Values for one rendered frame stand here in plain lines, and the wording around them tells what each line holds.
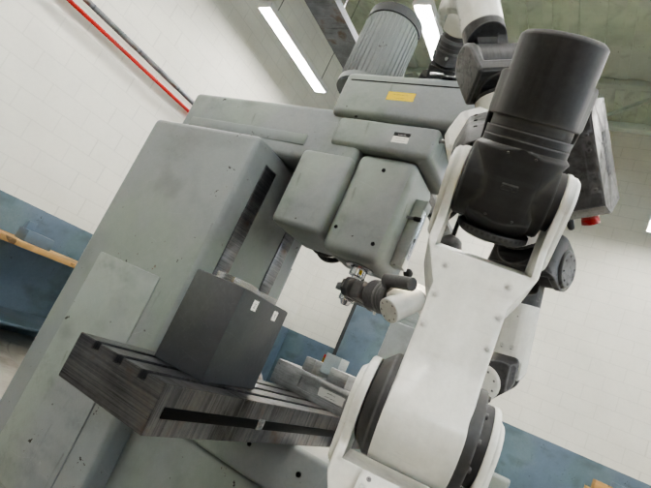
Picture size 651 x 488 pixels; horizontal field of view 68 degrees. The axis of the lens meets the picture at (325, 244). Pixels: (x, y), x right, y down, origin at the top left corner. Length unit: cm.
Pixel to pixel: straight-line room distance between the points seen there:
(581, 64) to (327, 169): 90
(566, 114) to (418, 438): 45
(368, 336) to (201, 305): 746
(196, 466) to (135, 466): 20
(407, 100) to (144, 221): 90
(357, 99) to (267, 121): 34
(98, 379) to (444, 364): 55
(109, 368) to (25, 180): 458
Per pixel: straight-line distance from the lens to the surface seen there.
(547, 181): 70
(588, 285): 813
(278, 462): 122
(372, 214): 135
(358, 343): 840
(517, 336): 112
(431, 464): 65
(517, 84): 70
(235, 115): 181
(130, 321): 151
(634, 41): 775
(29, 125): 534
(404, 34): 178
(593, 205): 91
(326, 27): 455
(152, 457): 146
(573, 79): 70
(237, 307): 92
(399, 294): 119
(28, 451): 170
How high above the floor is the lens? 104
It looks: 12 degrees up
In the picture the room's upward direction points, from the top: 24 degrees clockwise
